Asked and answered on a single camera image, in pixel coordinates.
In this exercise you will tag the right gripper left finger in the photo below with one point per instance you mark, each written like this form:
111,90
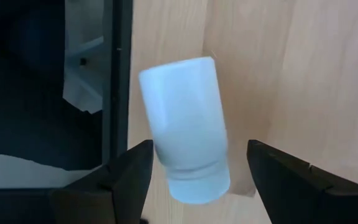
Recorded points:
123,186

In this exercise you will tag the white pill bottle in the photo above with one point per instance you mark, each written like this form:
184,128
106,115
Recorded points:
185,130

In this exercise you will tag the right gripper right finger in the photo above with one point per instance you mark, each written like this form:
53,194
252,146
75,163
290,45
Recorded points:
297,193

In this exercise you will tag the black metal table frame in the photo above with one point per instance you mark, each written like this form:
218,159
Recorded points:
117,77

